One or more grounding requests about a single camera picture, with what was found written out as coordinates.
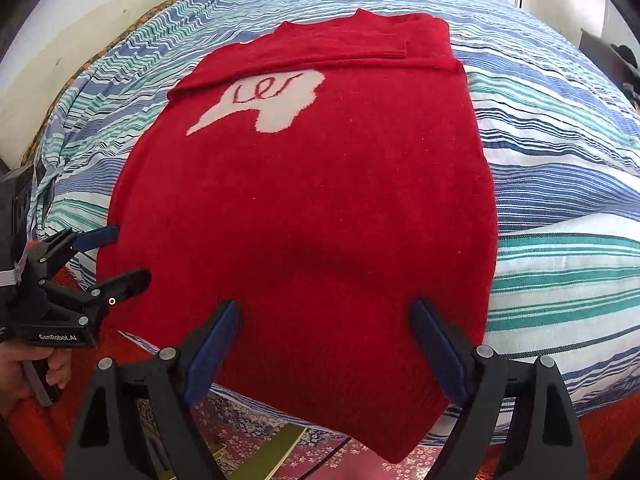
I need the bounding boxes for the blue green striped duvet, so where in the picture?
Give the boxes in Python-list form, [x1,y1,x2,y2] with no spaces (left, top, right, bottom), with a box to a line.
[27,0,640,418]

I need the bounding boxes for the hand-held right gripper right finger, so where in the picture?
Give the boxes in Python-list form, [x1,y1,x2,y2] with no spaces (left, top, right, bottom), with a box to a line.
[409,297,588,480]

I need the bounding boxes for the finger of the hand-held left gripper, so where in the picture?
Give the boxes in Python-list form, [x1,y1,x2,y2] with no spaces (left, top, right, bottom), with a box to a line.
[42,267,152,322]
[25,225,121,282]

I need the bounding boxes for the beige headboard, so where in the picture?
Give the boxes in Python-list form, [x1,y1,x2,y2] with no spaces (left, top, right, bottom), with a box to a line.
[0,0,216,161]

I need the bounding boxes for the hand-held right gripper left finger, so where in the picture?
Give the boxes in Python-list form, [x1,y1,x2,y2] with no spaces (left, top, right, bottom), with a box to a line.
[65,300,243,480]

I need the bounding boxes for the patterned rug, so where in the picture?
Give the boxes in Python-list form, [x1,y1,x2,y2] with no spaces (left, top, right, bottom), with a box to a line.
[135,385,451,480]

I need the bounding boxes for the person's left hand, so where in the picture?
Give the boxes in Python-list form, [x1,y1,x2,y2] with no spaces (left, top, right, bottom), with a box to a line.
[0,344,72,417]

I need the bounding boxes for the pile of clothes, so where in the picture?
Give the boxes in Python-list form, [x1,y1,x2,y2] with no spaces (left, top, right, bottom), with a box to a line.
[610,42,640,111]

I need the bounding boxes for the orange bed cover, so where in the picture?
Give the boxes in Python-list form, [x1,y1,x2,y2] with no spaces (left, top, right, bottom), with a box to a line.
[5,330,640,480]

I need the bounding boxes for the yellow-green book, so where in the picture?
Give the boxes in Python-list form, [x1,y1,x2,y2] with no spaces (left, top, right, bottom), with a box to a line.
[260,425,308,480]

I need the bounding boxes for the dark wooden cabinet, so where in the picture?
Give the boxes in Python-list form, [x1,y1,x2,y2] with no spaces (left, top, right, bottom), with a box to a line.
[580,27,626,63]

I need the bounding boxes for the red sweater with white rabbit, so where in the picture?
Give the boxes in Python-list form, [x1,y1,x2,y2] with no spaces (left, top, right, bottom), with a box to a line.
[96,8,500,465]

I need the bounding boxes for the black cable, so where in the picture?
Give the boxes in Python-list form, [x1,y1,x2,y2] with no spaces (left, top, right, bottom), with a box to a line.
[295,435,353,480]

